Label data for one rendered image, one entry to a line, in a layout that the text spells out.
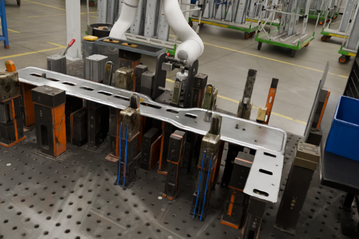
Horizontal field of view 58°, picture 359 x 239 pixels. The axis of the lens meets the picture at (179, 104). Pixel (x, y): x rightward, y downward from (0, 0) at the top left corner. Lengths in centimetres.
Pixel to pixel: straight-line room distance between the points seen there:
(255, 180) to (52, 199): 79
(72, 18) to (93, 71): 373
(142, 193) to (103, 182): 18
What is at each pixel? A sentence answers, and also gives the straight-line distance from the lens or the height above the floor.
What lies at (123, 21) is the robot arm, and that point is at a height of 125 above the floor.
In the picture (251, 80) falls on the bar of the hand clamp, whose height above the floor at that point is 116.
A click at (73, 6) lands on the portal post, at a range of 539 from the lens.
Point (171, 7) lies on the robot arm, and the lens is 187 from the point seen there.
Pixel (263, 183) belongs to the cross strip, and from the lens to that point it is 106.
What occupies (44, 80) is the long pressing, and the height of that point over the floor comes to 100.
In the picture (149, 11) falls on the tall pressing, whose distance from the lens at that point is 603.
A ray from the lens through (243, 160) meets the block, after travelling 119.
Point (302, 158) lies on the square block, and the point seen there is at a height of 103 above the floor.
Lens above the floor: 159
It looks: 23 degrees down
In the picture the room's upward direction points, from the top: 7 degrees clockwise
